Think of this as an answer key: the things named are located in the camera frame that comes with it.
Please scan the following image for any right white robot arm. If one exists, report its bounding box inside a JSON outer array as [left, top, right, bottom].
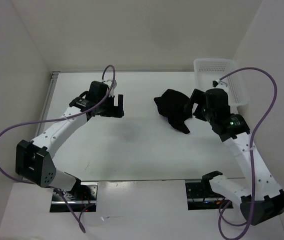
[[184, 88, 284, 226]]

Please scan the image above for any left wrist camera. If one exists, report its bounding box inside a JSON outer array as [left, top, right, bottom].
[[102, 79, 117, 97]]

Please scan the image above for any white perforated plastic basket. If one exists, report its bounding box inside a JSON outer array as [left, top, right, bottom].
[[193, 58, 248, 107]]

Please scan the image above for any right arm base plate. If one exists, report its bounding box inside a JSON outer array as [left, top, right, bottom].
[[185, 180, 227, 211]]

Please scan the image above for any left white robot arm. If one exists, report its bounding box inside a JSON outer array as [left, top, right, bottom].
[[16, 81, 124, 200]]

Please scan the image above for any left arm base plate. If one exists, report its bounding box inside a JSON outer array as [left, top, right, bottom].
[[50, 182, 98, 213]]

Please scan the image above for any black skirt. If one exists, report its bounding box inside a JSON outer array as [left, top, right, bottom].
[[154, 89, 192, 134]]

